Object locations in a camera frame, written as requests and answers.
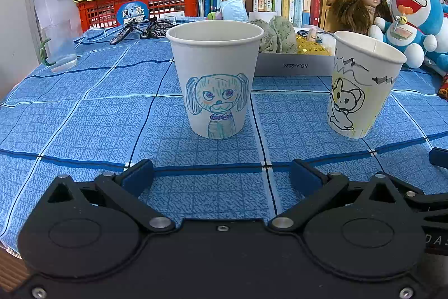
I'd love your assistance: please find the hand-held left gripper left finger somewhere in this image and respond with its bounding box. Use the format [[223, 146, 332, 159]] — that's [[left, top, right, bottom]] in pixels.
[[44, 159, 176, 233]]

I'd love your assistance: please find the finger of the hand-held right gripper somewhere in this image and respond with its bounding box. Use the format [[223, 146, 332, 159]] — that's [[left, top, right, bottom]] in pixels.
[[429, 147, 448, 169], [397, 180, 448, 215]]

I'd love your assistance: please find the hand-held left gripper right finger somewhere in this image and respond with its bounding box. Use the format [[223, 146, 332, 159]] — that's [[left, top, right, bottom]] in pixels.
[[268, 159, 403, 233]]

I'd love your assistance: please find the white cardboard box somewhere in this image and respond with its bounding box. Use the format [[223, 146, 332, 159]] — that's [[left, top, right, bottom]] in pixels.
[[257, 26, 337, 77]]

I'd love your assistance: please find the paper cup with zigzag drawing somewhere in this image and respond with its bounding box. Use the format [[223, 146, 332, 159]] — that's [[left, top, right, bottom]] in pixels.
[[326, 30, 407, 139]]

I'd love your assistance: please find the paper cup with dog drawing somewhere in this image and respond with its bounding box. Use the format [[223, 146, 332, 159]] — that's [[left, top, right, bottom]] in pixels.
[[166, 21, 265, 139]]

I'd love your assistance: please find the green floral cloth scrunchie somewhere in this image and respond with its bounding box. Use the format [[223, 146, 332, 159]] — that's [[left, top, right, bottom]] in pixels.
[[249, 15, 298, 54]]

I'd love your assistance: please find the blue checked tablecloth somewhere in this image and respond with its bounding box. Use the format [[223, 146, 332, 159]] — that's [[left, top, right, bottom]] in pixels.
[[0, 16, 448, 251]]

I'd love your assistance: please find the large blue plush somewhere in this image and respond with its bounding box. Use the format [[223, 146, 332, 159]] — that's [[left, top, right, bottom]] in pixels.
[[425, 3, 448, 73]]

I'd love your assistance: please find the miniature black bicycle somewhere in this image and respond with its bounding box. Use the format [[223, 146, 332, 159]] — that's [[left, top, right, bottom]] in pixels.
[[110, 16, 176, 46]]

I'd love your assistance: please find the blue cat plush with bell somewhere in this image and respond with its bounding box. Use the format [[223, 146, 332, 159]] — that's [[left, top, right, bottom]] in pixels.
[[369, 0, 445, 69]]

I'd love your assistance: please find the round blue card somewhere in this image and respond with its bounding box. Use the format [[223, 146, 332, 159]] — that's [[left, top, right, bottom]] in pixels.
[[115, 1, 149, 26]]

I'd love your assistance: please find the light blue packet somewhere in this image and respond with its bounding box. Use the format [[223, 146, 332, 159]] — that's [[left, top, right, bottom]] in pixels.
[[220, 0, 249, 23]]

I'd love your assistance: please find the white plastic bag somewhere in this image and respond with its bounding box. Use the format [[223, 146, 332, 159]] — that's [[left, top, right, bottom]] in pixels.
[[32, 0, 83, 40]]

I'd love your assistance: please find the glass mug with green handle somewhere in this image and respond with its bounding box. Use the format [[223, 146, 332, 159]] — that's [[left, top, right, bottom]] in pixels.
[[38, 22, 78, 73]]

